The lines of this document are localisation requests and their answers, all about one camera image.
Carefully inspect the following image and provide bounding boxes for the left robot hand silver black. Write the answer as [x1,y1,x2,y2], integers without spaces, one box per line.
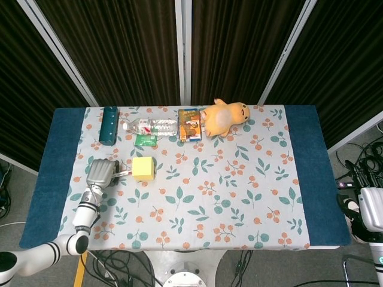
[86,158,121,189]

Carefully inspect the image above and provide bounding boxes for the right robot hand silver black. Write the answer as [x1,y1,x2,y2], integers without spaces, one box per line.
[337,160,383,233]

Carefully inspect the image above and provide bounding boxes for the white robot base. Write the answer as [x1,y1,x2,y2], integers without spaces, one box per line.
[143,249,229,287]

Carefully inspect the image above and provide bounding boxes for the floral print tablecloth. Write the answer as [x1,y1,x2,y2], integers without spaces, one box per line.
[55,105,311,251]

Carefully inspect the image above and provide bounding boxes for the black device with purple light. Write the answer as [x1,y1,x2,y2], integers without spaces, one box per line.
[335,179,357,190]

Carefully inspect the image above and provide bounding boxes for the yellow sticky note block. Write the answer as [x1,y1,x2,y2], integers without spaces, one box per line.
[131,156,157,182]

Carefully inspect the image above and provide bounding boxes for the dark teal long box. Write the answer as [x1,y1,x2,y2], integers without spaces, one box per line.
[98,106,120,146]

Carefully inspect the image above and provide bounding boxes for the green foil packet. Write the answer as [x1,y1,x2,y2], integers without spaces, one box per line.
[134,134,159,147]

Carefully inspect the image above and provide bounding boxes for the clear plastic water bottle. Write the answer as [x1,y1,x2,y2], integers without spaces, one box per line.
[123,118,178,137]

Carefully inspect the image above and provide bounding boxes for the blue table mat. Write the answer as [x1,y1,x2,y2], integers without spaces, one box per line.
[19,105,352,250]

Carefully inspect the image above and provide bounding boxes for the orange snack box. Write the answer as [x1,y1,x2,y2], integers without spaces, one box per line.
[178,108,203,143]

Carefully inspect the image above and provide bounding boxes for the yellow floor tape strip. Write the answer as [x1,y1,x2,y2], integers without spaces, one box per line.
[73,251,89,287]

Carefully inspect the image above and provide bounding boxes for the dark fabric partition panel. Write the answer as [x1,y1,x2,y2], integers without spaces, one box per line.
[0,0,100,175]
[182,0,314,106]
[17,0,184,107]
[257,0,383,155]

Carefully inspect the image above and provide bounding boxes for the yellow plush toy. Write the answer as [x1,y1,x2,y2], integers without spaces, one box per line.
[199,98,251,138]

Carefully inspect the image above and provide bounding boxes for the black floor cable tangle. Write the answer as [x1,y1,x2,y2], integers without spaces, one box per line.
[232,249,255,287]
[335,124,383,182]
[0,160,14,221]
[80,250,161,287]

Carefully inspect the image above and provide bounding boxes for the metal tube frame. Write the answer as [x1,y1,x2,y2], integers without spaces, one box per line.
[342,254,372,287]

